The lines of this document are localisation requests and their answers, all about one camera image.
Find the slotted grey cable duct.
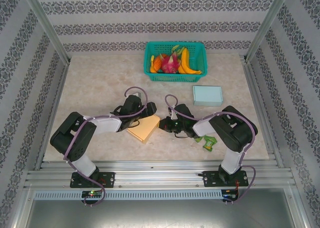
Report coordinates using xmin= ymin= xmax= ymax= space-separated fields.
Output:
xmin=33 ymin=190 xmax=223 ymax=200

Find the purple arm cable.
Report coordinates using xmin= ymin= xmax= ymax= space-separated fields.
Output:
xmin=63 ymin=86 xmax=149 ymax=207
xmin=164 ymin=94 xmax=259 ymax=204

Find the circuit board with red wires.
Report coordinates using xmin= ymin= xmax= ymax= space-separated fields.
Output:
xmin=223 ymin=189 xmax=240 ymax=202

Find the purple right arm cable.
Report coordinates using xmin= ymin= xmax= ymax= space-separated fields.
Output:
xmin=164 ymin=94 xmax=259 ymax=204

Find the large yellow banana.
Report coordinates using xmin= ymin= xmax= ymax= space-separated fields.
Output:
xmin=179 ymin=48 xmax=202 ymax=75

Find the aluminium frame post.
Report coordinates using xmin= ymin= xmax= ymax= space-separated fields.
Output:
xmin=21 ymin=0 xmax=71 ymax=64
xmin=243 ymin=0 xmax=293 ymax=62

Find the aluminium rail frame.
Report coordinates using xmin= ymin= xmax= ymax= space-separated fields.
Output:
xmin=23 ymin=160 xmax=296 ymax=190

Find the teal plastic basket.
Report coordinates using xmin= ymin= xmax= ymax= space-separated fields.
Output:
xmin=143 ymin=41 xmax=209 ymax=83

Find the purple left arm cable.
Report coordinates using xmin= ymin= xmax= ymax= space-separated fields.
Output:
xmin=63 ymin=86 xmax=149 ymax=207

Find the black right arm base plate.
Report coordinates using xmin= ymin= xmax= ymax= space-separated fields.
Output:
xmin=202 ymin=170 xmax=249 ymax=188

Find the light blue paper box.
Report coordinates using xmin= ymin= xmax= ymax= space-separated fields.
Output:
xmin=192 ymin=85 xmax=224 ymax=107

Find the orange paper box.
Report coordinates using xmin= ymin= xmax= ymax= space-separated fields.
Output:
xmin=126 ymin=114 xmax=161 ymax=145

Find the pink dragon fruit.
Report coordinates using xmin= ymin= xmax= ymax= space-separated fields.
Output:
xmin=160 ymin=52 xmax=181 ymax=74

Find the orange fruit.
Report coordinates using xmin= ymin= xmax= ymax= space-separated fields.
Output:
xmin=152 ymin=53 xmax=168 ymax=73

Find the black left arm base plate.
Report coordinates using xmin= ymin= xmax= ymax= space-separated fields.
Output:
xmin=70 ymin=172 xmax=116 ymax=189

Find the circuit board with green light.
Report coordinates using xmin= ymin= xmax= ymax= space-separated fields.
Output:
xmin=82 ymin=190 xmax=102 ymax=198

